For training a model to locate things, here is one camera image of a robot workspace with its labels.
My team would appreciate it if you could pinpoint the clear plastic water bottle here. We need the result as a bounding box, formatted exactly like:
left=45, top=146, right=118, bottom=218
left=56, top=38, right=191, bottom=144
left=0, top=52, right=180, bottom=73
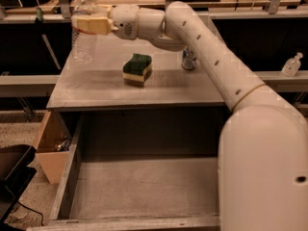
left=71, top=0, right=98, bottom=64

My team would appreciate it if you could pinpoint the black cable on floor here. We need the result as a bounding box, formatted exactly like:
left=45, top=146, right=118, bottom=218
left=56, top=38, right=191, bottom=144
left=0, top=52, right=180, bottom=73
left=16, top=200, right=44, bottom=227

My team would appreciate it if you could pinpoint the clear soap dispenser bottle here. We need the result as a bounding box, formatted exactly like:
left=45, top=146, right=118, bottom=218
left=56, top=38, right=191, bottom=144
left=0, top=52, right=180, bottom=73
left=282, top=52, right=303, bottom=77

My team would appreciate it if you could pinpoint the black bin on floor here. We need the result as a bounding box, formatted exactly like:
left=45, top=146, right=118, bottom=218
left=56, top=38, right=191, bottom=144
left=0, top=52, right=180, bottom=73
left=0, top=144, right=37, bottom=222

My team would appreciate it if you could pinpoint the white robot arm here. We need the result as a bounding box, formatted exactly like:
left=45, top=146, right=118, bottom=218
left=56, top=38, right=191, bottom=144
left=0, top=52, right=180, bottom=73
left=72, top=1, right=308, bottom=231

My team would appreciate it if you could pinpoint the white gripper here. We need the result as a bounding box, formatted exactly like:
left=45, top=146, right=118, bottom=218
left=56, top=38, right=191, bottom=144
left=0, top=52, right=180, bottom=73
left=72, top=4, right=140, bottom=40

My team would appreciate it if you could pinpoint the grey counter cabinet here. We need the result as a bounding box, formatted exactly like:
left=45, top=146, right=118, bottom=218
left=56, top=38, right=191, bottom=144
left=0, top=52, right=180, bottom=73
left=46, top=14, right=257, bottom=156

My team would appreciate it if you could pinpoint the green and yellow sponge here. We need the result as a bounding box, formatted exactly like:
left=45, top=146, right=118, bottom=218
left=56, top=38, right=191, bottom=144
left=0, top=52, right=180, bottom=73
left=122, top=53, right=152, bottom=84

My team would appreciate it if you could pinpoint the wooden box on floor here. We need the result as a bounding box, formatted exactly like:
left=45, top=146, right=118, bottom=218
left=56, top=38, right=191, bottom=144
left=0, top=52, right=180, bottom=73
left=33, top=112, right=68, bottom=184

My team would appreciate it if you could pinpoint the open grey top drawer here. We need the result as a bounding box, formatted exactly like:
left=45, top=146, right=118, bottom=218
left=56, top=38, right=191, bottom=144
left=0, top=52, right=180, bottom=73
left=28, top=114, right=221, bottom=231

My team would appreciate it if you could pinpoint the silver aluminium can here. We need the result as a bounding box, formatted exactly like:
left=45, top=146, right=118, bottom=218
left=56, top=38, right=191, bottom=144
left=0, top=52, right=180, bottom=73
left=181, top=47, right=196, bottom=70

